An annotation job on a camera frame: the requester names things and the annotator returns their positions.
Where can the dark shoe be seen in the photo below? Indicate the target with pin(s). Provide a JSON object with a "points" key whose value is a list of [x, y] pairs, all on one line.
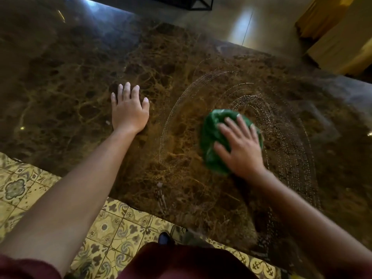
{"points": [[164, 238]]}

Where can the person's left middle finger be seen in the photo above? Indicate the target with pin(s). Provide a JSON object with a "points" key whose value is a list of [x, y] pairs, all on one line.
{"points": [[126, 90]]}

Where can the person's right thumb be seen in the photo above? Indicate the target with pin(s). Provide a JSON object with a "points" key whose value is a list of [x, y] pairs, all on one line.
{"points": [[222, 152]]}

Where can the person's right middle finger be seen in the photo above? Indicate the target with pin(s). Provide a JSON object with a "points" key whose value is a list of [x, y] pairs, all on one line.
{"points": [[234, 126]]}

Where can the person's left hand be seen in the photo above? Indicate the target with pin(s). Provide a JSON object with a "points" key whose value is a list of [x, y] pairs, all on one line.
{"points": [[128, 114]]}

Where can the person's left forearm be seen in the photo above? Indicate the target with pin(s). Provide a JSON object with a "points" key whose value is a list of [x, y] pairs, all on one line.
{"points": [[66, 200]]}

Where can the person's left little finger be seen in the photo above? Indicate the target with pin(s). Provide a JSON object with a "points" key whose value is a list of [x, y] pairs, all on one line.
{"points": [[113, 99]]}

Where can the person's right forearm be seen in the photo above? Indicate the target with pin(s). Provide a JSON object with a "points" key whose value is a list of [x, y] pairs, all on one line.
{"points": [[314, 223]]}

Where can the person's right hand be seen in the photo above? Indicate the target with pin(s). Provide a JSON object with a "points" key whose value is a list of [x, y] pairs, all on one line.
{"points": [[242, 153]]}

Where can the green cleaning cloth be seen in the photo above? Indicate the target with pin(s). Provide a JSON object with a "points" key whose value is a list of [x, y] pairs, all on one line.
{"points": [[216, 136]]}

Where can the black metal frame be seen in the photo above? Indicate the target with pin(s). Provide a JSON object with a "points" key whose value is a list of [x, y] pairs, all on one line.
{"points": [[200, 3]]}

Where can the yellow curtain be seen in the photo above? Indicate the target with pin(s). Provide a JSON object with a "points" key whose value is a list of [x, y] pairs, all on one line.
{"points": [[321, 15]]}

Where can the dark red garment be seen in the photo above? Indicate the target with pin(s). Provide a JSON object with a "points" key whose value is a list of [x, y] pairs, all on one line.
{"points": [[186, 262]]}

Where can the person's left thumb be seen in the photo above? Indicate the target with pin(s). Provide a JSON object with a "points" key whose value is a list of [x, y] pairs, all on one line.
{"points": [[145, 103]]}

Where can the person's right little finger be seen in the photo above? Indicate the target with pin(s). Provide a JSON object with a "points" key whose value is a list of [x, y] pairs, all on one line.
{"points": [[254, 131]]}

